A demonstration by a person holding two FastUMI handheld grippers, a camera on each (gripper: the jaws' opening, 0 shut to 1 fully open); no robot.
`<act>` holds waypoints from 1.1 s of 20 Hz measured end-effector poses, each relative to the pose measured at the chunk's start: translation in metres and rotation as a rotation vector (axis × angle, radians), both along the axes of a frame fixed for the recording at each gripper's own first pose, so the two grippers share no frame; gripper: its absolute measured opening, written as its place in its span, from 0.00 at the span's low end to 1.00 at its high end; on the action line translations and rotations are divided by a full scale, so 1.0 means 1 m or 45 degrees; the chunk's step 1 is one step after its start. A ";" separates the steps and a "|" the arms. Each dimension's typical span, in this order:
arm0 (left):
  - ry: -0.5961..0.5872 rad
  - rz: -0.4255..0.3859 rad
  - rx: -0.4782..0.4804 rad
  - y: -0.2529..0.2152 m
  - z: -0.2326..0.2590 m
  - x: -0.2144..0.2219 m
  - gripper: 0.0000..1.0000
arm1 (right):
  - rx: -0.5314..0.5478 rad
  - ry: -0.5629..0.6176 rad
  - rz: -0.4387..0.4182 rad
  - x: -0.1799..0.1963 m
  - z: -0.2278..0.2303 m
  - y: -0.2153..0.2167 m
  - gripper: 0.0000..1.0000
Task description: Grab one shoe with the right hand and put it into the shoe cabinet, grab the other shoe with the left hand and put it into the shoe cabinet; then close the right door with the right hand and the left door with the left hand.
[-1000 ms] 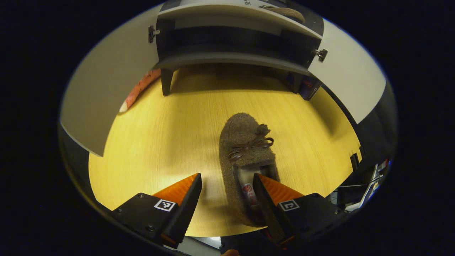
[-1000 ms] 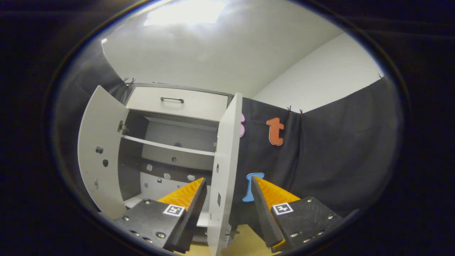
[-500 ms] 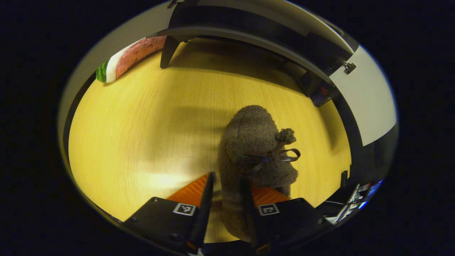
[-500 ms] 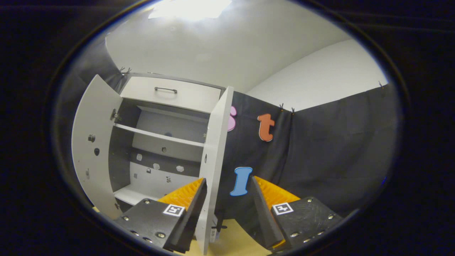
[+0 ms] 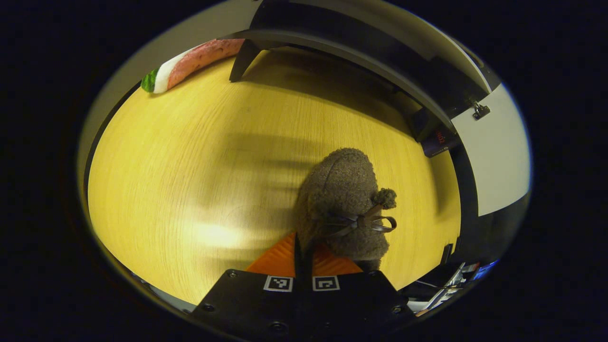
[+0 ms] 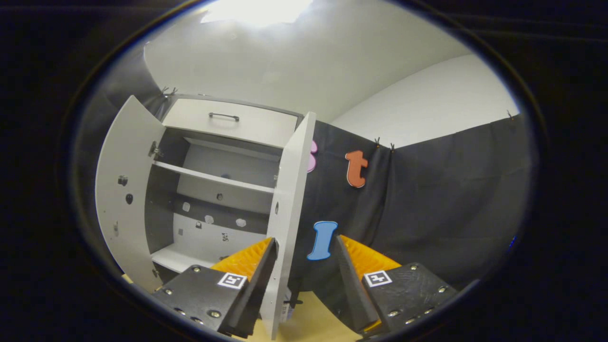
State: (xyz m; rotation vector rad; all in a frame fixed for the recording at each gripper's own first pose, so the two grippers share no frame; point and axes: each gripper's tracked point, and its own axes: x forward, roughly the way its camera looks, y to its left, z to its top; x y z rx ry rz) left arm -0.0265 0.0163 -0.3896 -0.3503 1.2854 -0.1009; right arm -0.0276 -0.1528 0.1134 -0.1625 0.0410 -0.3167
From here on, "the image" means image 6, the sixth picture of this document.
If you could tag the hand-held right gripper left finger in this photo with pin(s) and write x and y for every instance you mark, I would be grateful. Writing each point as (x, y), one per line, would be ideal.
(256, 289)

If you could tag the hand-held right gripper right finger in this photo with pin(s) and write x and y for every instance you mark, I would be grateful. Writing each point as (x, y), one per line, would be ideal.
(354, 289)

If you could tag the white shoe cabinet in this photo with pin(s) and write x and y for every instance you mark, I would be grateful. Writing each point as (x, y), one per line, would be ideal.
(204, 232)

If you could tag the white door with headphone sticker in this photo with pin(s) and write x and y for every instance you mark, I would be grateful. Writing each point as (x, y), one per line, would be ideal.
(292, 190)

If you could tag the white door with camera sticker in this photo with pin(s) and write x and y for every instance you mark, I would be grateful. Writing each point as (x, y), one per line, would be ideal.
(128, 152)

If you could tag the white cabinet shelf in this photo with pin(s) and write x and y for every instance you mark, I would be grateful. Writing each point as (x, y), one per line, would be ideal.
(213, 178)

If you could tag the white cabinet drawer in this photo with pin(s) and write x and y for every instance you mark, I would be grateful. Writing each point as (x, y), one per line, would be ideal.
(237, 128)

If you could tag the metal door hinge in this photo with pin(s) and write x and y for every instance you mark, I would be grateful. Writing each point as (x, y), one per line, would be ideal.
(156, 151)

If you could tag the black backdrop cloth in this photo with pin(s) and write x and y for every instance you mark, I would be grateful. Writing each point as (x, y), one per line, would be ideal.
(451, 199)

